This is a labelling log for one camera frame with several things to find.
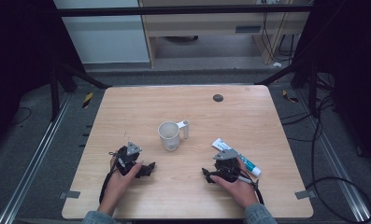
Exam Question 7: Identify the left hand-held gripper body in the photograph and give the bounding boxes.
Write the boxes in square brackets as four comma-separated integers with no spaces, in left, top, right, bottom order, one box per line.
[114,141,144,176]

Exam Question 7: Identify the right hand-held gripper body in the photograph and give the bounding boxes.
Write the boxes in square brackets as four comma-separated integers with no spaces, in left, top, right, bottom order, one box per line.
[212,148,247,184]

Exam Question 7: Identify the white and teal toothpaste tube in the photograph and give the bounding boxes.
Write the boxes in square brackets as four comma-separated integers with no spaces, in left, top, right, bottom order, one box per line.
[211,137,263,178]

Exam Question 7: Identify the white cup with handle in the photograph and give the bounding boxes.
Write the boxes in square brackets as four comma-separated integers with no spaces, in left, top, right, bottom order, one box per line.
[157,119,191,153]

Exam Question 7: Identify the person's right hand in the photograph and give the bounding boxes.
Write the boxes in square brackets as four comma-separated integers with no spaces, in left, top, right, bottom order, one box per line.
[210,157,260,210]

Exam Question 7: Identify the person's left hand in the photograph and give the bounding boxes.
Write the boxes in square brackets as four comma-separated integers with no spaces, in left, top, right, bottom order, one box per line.
[97,155,144,217]

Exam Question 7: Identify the yellow and black tape strip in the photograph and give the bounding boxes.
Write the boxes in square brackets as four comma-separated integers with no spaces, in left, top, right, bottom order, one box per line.
[81,91,94,109]
[281,89,299,104]

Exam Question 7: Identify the black metal stand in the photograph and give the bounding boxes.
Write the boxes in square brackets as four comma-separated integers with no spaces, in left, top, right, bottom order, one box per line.
[253,58,321,119]
[48,59,113,123]

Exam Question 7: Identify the white cabinet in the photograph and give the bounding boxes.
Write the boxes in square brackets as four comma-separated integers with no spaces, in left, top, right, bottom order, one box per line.
[52,0,151,65]

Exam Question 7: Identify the light wooden desk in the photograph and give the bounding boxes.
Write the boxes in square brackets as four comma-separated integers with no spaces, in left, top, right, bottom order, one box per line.
[138,0,312,68]

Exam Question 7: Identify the dark curtain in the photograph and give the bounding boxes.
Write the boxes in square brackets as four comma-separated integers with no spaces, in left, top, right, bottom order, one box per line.
[0,0,85,155]
[293,0,371,175]

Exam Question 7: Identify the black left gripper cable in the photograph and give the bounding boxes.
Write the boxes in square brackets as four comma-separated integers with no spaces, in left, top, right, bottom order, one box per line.
[98,150,120,204]

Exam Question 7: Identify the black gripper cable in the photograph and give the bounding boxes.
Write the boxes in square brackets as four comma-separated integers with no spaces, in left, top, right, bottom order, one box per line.
[236,175,265,206]
[98,150,120,204]

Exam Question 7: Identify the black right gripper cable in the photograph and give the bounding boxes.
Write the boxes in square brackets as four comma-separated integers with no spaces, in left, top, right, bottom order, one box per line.
[236,175,265,206]

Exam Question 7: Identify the grey metal table bracket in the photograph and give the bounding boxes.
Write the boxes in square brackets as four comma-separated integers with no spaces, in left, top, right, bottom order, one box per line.
[293,189,318,201]
[58,189,81,201]

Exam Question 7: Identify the black floor cable loop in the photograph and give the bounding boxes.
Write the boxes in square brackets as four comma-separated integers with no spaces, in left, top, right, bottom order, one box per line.
[280,93,371,224]

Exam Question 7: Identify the aluminium floor rail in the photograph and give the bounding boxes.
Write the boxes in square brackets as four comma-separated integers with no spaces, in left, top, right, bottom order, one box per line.
[297,89,371,224]
[0,92,73,224]

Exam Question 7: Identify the thin black floor cable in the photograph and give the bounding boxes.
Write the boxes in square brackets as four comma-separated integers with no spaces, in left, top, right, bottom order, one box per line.
[9,106,33,127]

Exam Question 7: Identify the black hanging cables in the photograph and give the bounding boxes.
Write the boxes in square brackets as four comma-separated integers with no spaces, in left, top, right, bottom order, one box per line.
[261,11,295,63]

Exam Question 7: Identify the black horizontal frame bar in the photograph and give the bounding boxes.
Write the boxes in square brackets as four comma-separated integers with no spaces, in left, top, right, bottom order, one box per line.
[56,4,314,18]

